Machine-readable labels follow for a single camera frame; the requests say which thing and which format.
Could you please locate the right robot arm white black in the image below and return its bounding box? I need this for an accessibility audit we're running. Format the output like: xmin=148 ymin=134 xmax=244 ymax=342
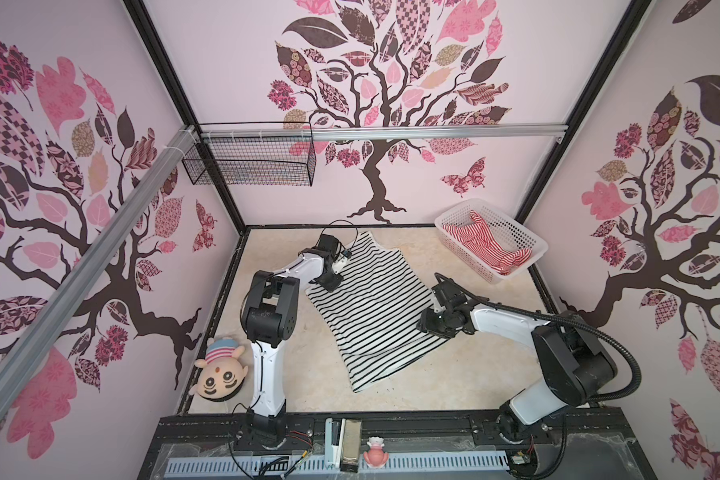
xmin=417 ymin=278 xmax=618 ymax=444

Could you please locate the cartoon boy plush head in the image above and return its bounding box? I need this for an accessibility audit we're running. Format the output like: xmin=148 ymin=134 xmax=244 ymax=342
xmin=189 ymin=337 xmax=249 ymax=402

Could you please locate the black corrugated cable hose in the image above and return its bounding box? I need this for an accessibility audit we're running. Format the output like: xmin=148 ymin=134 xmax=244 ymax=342
xmin=433 ymin=272 xmax=643 ymax=403

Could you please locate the black wire mesh basket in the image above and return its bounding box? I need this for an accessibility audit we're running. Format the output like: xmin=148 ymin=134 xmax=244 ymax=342
xmin=182 ymin=120 xmax=317 ymax=187

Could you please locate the silver white box device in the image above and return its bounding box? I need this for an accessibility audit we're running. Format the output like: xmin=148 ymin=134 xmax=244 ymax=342
xmin=324 ymin=418 xmax=362 ymax=473

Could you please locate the white plastic laundry basket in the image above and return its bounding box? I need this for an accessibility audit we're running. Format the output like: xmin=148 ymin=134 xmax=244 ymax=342
xmin=435 ymin=199 xmax=548 ymax=284

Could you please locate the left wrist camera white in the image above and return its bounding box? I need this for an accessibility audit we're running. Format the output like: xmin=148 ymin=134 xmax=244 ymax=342
xmin=332 ymin=249 xmax=352 ymax=274

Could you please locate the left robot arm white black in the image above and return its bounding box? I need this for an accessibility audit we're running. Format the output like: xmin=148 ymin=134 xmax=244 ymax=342
xmin=240 ymin=233 xmax=347 ymax=447

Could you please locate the aluminium rail left wall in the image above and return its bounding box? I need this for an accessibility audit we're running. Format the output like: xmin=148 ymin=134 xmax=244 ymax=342
xmin=0 ymin=125 xmax=197 ymax=420

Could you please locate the black white striped tank top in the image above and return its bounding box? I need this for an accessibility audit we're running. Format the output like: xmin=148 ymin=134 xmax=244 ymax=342
xmin=306 ymin=232 xmax=446 ymax=393

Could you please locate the aluminium rail back wall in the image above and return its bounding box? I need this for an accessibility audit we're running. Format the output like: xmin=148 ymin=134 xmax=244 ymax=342
xmin=202 ymin=123 xmax=568 ymax=142

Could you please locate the red white striped tank top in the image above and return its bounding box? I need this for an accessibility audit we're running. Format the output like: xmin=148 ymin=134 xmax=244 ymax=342
xmin=443 ymin=211 xmax=532 ymax=276

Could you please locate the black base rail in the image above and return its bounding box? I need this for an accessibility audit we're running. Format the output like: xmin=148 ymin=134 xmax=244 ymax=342
xmin=150 ymin=407 xmax=634 ymax=452

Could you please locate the aluminium rail wall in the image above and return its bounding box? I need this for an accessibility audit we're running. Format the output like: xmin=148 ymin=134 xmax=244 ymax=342
xmin=202 ymin=123 xmax=568 ymax=142
xmin=0 ymin=125 xmax=197 ymax=420

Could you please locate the white slotted cable duct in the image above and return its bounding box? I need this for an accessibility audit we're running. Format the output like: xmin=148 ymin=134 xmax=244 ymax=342
xmin=163 ymin=451 xmax=509 ymax=479

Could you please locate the pink pig figurine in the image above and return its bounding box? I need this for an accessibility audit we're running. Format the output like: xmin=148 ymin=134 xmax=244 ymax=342
xmin=363 ymin=436 xmax=389 ymax=469

